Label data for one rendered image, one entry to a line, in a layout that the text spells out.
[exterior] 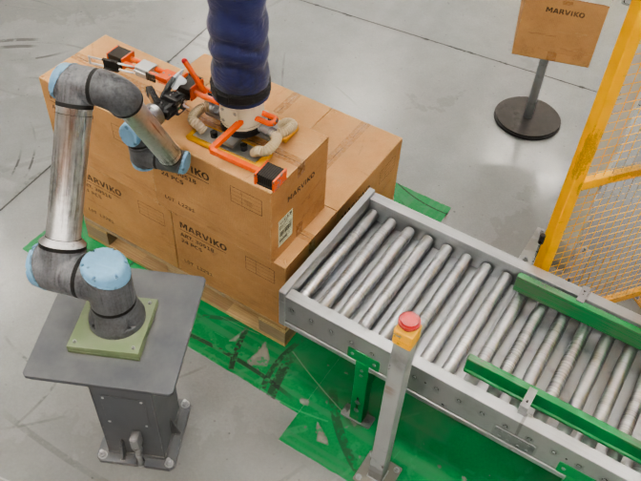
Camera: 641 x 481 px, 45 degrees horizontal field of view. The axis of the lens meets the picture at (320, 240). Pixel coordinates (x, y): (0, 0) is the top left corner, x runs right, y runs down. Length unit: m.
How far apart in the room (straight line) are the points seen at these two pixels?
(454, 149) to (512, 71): 0.92
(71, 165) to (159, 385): 0.75
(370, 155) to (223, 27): 1.21
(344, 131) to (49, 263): 1.71
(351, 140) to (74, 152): 1.58
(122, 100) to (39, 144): 2.25
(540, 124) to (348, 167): 1.65
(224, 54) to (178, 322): 0.94
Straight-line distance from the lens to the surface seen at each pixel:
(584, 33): 4.28
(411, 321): 2.42
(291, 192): 3.04
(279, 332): 3.53
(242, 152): 3.01
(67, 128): 2.56
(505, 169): 4.58
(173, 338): 2.73
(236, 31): 2.73
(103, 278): 2.54
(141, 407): 3.00
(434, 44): 5.47
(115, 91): 2.50
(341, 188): 3.50
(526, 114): 4.91
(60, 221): 2.62
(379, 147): 3.72
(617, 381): 3.10
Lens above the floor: 2.96
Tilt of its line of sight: 48 degrees down
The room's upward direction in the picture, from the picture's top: 4 degrees clockwise
